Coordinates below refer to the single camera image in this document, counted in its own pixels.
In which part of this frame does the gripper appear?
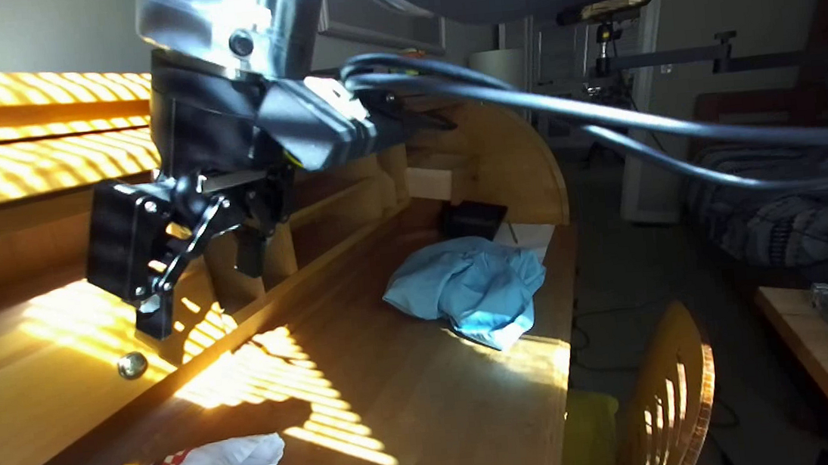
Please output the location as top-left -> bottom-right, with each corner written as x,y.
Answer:
65,37 -> 312,349

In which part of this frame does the silver drawer knob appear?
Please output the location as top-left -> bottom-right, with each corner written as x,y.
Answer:
116,350 -> 150,383

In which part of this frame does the wooden drawer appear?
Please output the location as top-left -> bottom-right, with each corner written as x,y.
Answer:
0,91 -> 166,215
0,265 -> 256,465

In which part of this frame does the wooden desk hutch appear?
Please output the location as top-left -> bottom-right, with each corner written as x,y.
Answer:
0,9 -> 594,465

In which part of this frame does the light blue cloth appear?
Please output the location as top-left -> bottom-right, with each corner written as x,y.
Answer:
377,228 -> 554,363

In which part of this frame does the small black box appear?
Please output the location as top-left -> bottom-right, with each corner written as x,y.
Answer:
440,196 -> 512,246

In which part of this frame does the yellow green bag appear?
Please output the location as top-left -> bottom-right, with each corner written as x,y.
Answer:
554,386 -> 626,465

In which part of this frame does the wooden chair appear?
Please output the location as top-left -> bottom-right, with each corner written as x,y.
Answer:
602,297 -> 725,465

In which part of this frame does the bed with patterned blanket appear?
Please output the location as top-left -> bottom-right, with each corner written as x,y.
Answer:
673,79 -> 828,299

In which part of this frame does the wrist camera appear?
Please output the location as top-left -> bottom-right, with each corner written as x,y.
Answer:
251,70 -> 383,178

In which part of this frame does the camera on mount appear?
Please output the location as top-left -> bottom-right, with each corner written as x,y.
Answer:
554,0 -> 828,99

